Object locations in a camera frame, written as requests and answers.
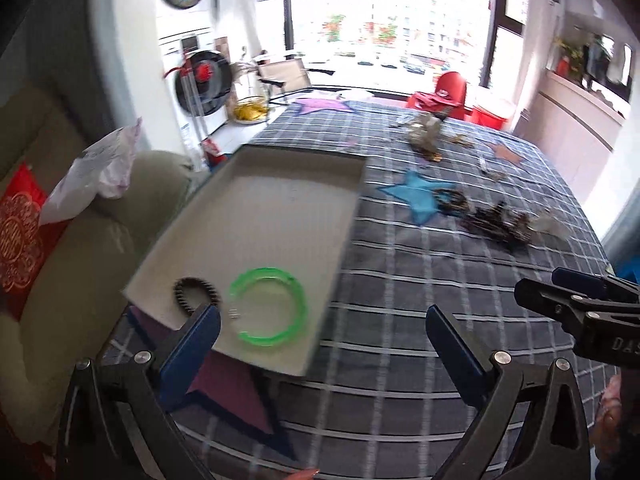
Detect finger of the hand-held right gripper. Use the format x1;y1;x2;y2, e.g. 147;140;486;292
514;278;616;333
551;267;640;306

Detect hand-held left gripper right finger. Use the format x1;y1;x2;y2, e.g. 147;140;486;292
425;304;593;480

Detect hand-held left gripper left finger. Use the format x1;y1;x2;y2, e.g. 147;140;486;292
57;302;223;480

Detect black spiral bracelet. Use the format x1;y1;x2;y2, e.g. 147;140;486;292
173;276;221;317

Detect green translucent bangle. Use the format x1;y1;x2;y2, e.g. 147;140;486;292
229;266;307;347

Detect grey cardboard box tray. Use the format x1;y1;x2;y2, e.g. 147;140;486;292
122;144;370;378

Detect person's right forearm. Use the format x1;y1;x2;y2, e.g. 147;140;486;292
592;372;640;463

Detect silver jewelry pieces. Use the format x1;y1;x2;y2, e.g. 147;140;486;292
477;157;508;183

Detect beige jewelry pile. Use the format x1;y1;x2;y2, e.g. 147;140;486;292
402;112;443;163

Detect clear plastic wrapper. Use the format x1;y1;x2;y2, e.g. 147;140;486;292
530;207;571;241

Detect grey checked star blanket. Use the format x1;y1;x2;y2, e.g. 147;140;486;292
97;97;621;480

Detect beige sofa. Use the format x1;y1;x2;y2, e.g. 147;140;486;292
0;85;201;446

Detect white sideboard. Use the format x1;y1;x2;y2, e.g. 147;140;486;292
515;67;628;196

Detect red bucket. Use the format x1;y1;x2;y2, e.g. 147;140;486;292
470;100;516;131

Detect white plastic bag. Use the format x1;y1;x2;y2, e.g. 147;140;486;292
39;117;143;226

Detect red patterned cushion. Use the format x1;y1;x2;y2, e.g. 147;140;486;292
0;162;71;321

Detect potted plant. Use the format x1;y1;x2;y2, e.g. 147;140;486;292
552;35;586;81

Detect red plastic chair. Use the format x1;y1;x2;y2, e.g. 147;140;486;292
405;71;468;121

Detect red cloth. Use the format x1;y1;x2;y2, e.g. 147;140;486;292
407;91;451;111

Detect mop with red clip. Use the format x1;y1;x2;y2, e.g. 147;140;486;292
162;52;228;166

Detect basket of yellow things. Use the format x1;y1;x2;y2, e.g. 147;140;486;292
232;95;271;126

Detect white washing machine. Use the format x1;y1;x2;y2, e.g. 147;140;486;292
157;25;236;136

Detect beige folding chair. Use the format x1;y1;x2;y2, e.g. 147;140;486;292
255;57;336;106

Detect large window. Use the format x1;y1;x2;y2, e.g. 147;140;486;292
287;0;531;96

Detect dark bracelets pile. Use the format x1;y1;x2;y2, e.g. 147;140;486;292
432;187;533;251

